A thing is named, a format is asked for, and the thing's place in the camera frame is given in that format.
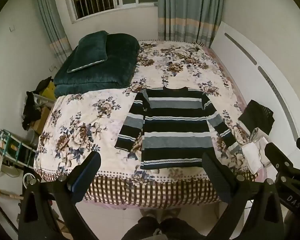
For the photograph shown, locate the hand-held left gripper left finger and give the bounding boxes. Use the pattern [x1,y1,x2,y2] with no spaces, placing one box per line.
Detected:
[17,151,102,240]

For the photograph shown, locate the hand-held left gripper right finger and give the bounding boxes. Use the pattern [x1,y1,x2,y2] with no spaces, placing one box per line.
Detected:
[202,151,284,240]

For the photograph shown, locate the striped knit sweater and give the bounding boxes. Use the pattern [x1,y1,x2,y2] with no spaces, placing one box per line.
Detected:
[114,86,242,170]

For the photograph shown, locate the white folded cloth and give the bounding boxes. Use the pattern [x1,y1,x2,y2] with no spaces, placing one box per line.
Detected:
[258,136,276,167]
[241,141,263,174]

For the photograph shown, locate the grey patterned cloth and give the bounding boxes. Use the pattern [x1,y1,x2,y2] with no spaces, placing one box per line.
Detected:
[248,127,261,143]

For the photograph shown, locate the black folded garment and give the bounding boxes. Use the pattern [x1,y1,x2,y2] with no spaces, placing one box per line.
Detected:
[238,99,275,136]

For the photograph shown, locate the floral bedsheet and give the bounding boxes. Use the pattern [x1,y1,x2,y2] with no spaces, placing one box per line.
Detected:
[33,39,259,207]

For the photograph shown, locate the teal shelf rack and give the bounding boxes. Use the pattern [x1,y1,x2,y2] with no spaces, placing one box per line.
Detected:
[0,128,38,168]

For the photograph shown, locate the person's legs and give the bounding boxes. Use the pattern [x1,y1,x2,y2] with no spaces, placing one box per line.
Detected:
[121,207,206,240]

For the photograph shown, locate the wooden stick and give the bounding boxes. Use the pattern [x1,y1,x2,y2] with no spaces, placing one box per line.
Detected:
[0,186,24,201]

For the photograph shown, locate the cardboard box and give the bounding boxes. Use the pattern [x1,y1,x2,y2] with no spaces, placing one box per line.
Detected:
[29,107,51,136]

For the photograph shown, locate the white bed headboard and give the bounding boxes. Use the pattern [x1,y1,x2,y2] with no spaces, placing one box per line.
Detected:
[210,21,300,163]

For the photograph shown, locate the dark green folded blanket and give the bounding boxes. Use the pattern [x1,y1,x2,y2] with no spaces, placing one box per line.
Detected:
[53,33,140,98]

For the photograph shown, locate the dark green pillow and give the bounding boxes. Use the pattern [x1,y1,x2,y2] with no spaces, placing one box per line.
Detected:
[66,30,109,74]

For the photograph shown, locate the narrow striped blue curtain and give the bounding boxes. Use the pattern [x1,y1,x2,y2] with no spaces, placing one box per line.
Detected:
[32,0,73,65]

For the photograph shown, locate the wide striped blue curtain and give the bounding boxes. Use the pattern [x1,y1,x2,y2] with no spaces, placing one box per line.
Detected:
[157,0,227,48]

